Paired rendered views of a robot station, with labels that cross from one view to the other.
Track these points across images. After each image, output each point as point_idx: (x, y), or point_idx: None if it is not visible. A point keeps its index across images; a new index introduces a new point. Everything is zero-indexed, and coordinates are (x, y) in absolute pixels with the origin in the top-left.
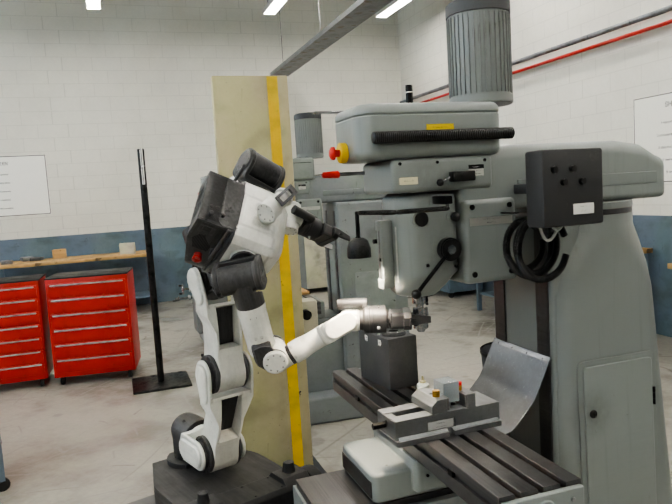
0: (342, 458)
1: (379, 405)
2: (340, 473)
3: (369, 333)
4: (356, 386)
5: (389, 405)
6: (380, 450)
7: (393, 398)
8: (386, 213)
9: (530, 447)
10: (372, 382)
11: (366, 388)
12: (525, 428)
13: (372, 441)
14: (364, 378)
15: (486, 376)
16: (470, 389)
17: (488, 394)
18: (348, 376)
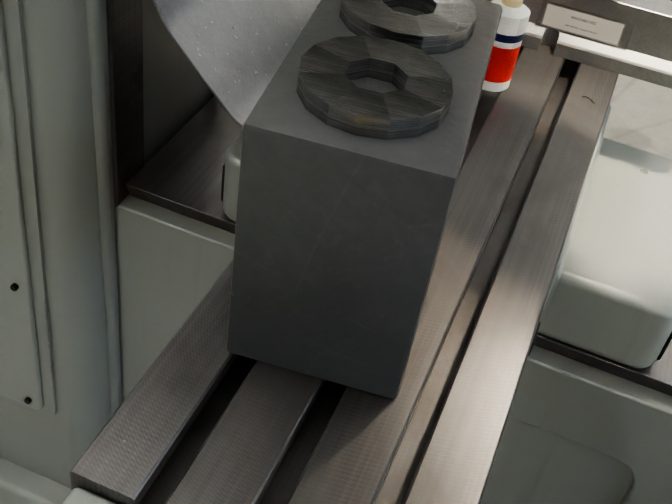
0: (670, 340)
1: (581, 169)
2: (669, 366)
3: (477, 99)
4: (517, 332)
5: (554, 150)
6: (607, 216)
7: (497, 169)
8: None
9: (189, 101)
10: (421, 312)
11: (500, 287)
12: (181, 70)
13: (590, 259)
14: (404, 374)
15: (182, 5)
16: (207, 78)
17: (245, 24)
18: (442, 461)
